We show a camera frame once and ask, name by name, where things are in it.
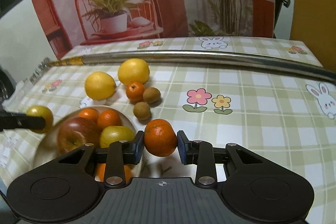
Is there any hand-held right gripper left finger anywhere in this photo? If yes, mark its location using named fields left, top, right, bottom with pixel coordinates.
left=58, top=131, right=145, bottom=187

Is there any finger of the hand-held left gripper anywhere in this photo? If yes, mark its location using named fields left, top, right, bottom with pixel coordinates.
left=0, top=112, right=47, bottom=131

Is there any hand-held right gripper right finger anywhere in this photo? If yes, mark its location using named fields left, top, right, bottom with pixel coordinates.
left=177, top=131, right=265, bottom=187

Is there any yellow asian pear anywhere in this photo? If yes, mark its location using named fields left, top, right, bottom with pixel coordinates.
left=26, top=106, right=54, bottom=134

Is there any orange mandarin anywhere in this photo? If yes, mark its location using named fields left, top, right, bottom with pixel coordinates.
left=144, top=119, right=177, bottom=157
left=126, top=82, right=146, bottom=102
left=97, top=109, right=122, bottom=131
left=77, top=108, right=99, bottom=122
left=96, top=163, right=133, bottom=182

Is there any yellow-green apple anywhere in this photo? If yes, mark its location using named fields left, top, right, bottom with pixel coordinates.
left=99, top=126, right=135, bottom=148

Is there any beige round plate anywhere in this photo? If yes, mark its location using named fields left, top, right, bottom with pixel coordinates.
left=33, top=106, right=184, bottom=179

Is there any small brown kiwi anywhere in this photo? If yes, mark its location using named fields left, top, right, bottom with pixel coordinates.
left=142, top=88, right=161, bottom=104
left=133, top=102, right=151, bottom=120

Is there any red apple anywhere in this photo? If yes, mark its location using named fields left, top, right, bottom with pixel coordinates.
left=57, top=116, right=101, bottom=155

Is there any yellow lemon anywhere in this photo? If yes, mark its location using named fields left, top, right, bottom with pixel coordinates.
left=84, top=71, right=116, bottom=101

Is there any yellow grapefruit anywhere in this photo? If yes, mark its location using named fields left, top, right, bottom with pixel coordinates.
left=117, top=58, right=150, bottom=86

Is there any grey washing machine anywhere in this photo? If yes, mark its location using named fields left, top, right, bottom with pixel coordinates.
left=0, top=67, right=15, bottom=105

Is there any checked floral tablecloth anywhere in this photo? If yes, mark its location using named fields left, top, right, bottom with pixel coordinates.
left=0, top=36, right=336, bottom=224

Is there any telescopic metal pole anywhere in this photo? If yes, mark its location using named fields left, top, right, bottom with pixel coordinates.
left=29, top=51, right=336, bottom=83

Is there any brown wooden board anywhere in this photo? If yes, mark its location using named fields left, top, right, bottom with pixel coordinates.
left=290, top=0, right=336, bottom=69

